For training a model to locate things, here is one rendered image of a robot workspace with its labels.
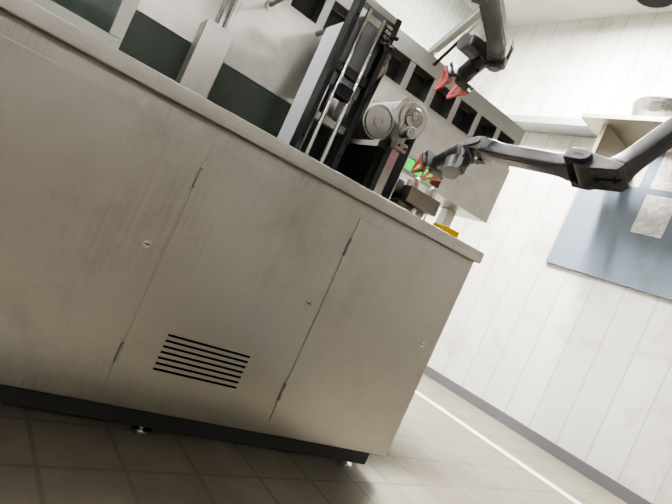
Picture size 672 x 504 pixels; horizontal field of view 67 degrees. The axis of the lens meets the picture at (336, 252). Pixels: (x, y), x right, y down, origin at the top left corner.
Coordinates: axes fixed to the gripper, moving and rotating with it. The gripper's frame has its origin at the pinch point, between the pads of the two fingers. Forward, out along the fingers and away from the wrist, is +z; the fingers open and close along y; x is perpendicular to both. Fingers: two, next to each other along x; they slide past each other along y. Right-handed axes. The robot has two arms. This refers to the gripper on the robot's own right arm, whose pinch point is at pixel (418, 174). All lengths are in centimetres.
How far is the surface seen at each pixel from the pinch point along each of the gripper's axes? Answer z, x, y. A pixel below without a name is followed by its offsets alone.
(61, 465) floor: 30, -105, -81
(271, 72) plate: 29, 35, -50
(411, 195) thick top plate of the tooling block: 8.5, -2.8, 5.5
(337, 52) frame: -12, 14, -48
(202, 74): 16, 5, -77
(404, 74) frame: 14, 60, 4
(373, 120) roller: 3.2, 14.2, -19.9
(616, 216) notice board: 34, 101, 247
